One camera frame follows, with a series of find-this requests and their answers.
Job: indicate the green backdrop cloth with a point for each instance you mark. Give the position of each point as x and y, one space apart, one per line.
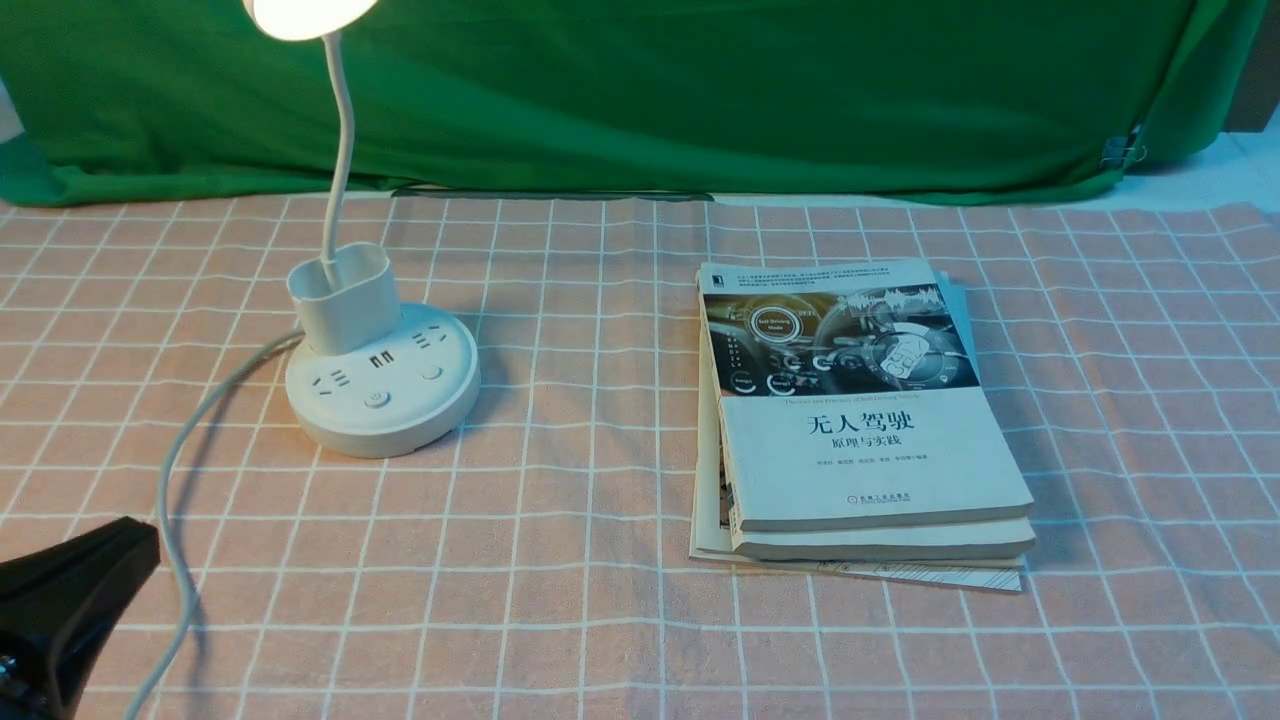
963 103

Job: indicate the white self-driving textbook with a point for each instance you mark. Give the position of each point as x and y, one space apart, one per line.
848 400

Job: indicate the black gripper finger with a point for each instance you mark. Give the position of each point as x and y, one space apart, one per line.
58 609

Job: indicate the metal binder clip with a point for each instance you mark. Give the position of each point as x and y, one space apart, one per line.
1122 152

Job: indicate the white desk lamp with sockets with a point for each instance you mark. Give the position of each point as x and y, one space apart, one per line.
372 376

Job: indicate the pink checkered tablecloth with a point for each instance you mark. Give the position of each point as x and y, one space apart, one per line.
535 566

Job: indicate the thin bottom booklet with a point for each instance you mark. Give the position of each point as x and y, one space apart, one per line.
710 541

